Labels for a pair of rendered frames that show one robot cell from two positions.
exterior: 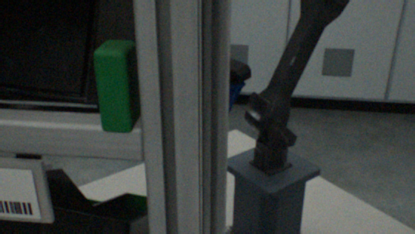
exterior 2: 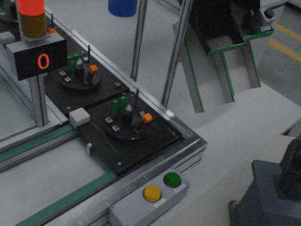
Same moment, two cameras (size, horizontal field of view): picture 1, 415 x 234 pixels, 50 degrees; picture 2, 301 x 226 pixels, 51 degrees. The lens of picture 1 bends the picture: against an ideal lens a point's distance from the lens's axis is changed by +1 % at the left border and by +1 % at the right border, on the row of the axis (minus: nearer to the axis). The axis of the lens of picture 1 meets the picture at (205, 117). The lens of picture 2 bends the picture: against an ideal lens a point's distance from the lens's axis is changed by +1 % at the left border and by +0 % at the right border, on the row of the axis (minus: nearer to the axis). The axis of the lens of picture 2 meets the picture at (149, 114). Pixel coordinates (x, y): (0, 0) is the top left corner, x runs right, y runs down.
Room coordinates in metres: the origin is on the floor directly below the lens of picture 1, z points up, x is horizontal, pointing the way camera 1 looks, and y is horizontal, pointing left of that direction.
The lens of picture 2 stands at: (0.76, -0.70, 1.62)
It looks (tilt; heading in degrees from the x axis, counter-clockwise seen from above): 42 degrees down; 125
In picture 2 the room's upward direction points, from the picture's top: 11 degrees clockwise
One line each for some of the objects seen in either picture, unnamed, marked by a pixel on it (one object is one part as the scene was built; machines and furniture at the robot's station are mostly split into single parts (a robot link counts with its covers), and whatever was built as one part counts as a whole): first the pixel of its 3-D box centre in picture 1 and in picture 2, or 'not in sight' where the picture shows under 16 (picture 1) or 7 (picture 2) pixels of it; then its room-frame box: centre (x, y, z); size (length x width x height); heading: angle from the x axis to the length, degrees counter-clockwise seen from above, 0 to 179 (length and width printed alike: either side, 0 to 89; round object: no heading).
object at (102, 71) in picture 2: not in sight; (79, 69); (0.08, -0.18, 1.01); 0.24 x 0.24 x 0.13; 83
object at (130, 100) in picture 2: not in sight; (126, 128); (0.34, -0.21, 0.96); 0.24 x 0.24 x 0.02; 83
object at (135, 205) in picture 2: not in sight; (150, 200); (0.54, -0.32, 0.93); 0.21 x 0.07 x 0.06; 83
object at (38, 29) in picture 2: not in sight; (33, 21); (0.20, -0.39, 1.28); 0.05 x 0.05 x 0.05
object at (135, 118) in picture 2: not in sight; (126, 123); (0.34, -0.21, 0.98); 0.14 x 0.14 x 0.02
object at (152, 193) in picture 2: not in sight; (152, 193); (0.54, -0.32, 0.96); 0.04 x 0.04 x 0.02
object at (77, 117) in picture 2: not in sight; (79, 118); (0.23, -0.30, 0.97); 0.05 x 0.05 x 0.04; 83
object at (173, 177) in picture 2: not in sight; (172, 180); (0.55, -0.25, 0.96); 0.04 x 0.04 x 0.02
